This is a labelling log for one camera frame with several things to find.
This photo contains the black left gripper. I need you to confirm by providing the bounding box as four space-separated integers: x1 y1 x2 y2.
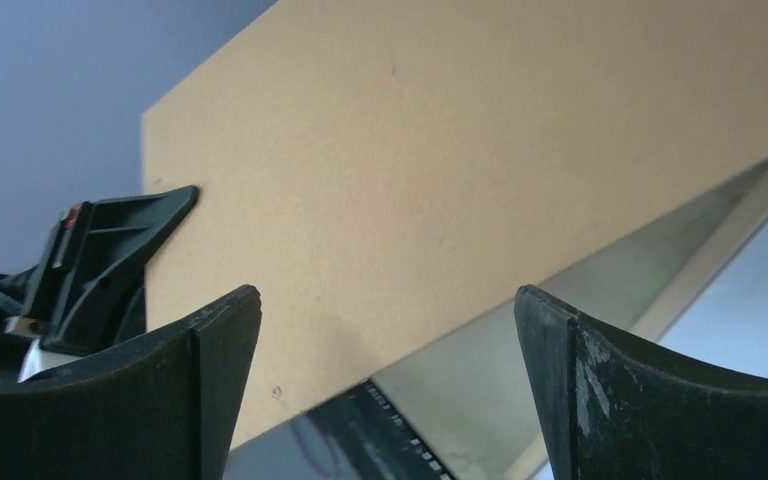
0 186 199 383

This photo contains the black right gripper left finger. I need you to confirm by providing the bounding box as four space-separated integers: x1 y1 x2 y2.
0 285 262 479

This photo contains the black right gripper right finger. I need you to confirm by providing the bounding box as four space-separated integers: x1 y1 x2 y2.
514 285 768 479

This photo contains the white wooden picture frame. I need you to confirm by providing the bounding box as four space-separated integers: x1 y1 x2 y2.
503 135 768 480

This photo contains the brown backing board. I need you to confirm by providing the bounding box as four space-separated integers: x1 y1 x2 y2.
142 1 768 445

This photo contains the colour photo print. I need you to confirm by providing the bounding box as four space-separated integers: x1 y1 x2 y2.
656 222 768 378

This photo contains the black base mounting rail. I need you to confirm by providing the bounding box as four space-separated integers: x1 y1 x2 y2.
305 379 457 480

